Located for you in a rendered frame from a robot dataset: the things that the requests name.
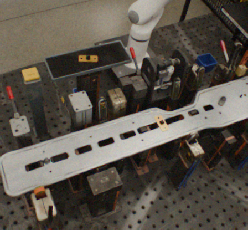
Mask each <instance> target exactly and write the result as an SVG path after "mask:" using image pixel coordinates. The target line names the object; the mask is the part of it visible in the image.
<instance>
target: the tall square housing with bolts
mask: <svg viewBox="0 0 248 230"><path fill-rule="evenodd" d="M68 100H69V114H70V116H71V126H70V133H72V132H76V131H79V130H81V129H87V128H89V127H90V124H91V123H92V104H91V102H90V100H89V98H88V96H87V94H86V92H85V91H81V92H78V93H73V94H70V95H68ZM77 150H78V152H79V154H81V148H78V149H77Z"/></svg>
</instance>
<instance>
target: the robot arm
mask: <svg viewBox="0 0 248 230"><path fill-rule="evenodd" d="M171 1H172V0H137V1H136V2H135V3H133V4H132V5H131V6H130V8H129V9H128V18H129V20H130V21H131V23H133V24H132V26H131V30H130V35H129V38H128V43H127V47H126V50H127V52H128V53H129V55H130V57H131V58H132V56H131V52H130V47H133V48H134V51H135V54H136V62H137V65H138V69H141V65H142V60H143V58H146V57H149V54H148V53H147V48H148V44H149V38H150V36H151V32H152V30H153V28H154V27H155V25H157V23H158V21H159V20H160V17H161V15H162V14H163V11H164V6H166V5H167V4H168V3H170V2H171ZM124 65H125V66H126V67H128V68H131V69H136V66H135V63H134V60H133V59H132V62H131V63H128V64H124Z"/></svg>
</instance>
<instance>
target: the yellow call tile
mask: <svg viewBox="0 0 248 230"><path fill-rule="evenodd" d="M22 73H23V77H24V80H25V82H26V81H31V80H34V79H39V75H38V72H37V69H36V67H33V68H29V69H25V70H22Z"/></svg>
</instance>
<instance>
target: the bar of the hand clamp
mask: <svg viewBox="0 0 248 230"><path fill-rule="evenodd" d="M242 52H244V48H243V47H242V44H241V43H240V42H238V43H233V48H232V51H231V53H230V56H229V59H228V63H227V66H226V67H227V68H228V69H230V67H231V70H229V71H230V72H231V73H232V72H233V69H234V67H235V64H236V60H237V57H238V55H239V53H242Z"/></svg>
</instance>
